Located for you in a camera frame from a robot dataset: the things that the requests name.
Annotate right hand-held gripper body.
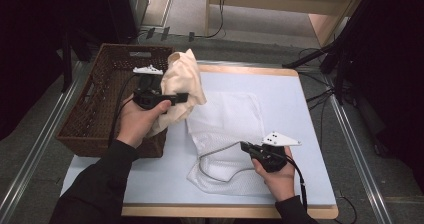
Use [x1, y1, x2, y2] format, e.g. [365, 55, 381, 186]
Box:
[256, 131, 303, 173]

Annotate black hanging cable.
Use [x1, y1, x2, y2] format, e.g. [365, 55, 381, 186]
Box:
[191, 0, 229, 40]

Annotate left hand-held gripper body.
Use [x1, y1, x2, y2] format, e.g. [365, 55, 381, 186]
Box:
[133, 64, 174, 111]

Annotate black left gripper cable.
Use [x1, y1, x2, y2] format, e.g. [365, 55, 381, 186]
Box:
[108, 73, 141, 148]

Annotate thin black floor cable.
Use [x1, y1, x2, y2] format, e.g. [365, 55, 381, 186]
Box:
[333, 190, 358, 224]

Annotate white table mat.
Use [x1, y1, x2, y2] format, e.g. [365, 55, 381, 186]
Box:
[59, 71, 337, 208]

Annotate person's right hand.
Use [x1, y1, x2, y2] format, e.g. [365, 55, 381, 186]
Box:
[251, 146, 296, 202]

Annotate black floor cables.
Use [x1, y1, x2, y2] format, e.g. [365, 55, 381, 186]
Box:
[297, 47, 338, 145]

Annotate black tripod stand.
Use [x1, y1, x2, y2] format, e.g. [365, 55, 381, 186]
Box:
[281, 0, 371, 106]

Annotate brown wicker basket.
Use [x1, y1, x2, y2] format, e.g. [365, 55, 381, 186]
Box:
[55, 43, 176, 159]

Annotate aluminium floor rail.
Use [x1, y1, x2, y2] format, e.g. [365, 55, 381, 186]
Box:
[324, 73, 394, 224]
[0, 60, 84, 224]

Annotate dark grey cabinet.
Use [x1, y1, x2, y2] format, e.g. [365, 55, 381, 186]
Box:
[103, 0, 150, 44]

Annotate light wooden shelf unit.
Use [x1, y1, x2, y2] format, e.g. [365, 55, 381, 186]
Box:
[204, 0, 368, 47]

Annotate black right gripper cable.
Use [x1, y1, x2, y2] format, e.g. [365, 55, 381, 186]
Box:
[284, 155, 309, 212]

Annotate person's left hand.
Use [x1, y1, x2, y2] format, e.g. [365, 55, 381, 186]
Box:
[116, 95, 173, 149]

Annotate white mesh laundry bag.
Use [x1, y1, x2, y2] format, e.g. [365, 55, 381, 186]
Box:
[185, 91, 294, 197]

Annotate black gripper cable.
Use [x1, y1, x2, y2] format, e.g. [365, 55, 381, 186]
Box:
[108, 73, 141, 148]
[284, 155, 309, 212]

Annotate black upright stand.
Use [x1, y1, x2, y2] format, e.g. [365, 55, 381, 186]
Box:
[61, 30, 73, 94]

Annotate cream cloth garment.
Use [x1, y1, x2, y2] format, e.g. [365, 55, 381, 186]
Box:
[146, 48, 208, 138]

